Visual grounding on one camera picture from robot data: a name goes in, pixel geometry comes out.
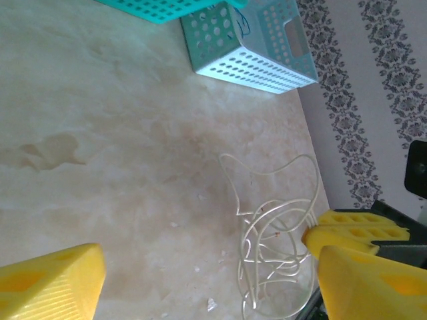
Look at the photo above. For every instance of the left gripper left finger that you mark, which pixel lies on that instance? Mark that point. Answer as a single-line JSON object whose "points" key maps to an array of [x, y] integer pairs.
{"points": [[50, 286]]}

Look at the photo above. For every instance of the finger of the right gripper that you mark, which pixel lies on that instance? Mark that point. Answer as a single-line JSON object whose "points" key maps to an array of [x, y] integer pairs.
{"points": [[340, 238], [363, 221]]}

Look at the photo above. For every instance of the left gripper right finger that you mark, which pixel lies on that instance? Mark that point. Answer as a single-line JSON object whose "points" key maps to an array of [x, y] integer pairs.
{"points": [[367, 286]]}

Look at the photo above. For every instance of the pile of rubber bands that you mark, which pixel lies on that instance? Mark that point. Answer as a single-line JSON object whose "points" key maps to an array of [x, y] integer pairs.
{"points": [[232, 190]]}

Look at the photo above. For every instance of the light blue plastic basket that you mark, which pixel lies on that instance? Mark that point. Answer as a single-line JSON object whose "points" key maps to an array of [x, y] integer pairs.
{"points": [[253, 70]]}

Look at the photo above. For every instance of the teal plastic basket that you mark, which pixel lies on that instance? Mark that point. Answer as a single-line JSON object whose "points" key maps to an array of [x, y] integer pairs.
{"points": [[150, 10]]}

